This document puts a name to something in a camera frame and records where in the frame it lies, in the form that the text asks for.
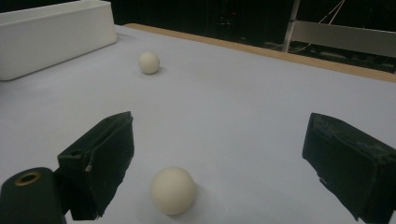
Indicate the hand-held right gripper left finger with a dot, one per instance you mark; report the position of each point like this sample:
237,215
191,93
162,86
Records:
99,161

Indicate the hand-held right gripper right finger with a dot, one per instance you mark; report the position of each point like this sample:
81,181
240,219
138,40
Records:
355,168

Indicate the white ball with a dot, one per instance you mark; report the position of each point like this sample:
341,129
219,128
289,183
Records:
149,62
172,190

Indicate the white rectangular tray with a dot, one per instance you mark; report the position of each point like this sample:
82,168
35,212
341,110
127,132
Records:
53,40

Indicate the white metal stand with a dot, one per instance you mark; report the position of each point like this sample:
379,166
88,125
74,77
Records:
342,37

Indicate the white table mat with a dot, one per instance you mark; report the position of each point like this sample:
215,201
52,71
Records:
233,102

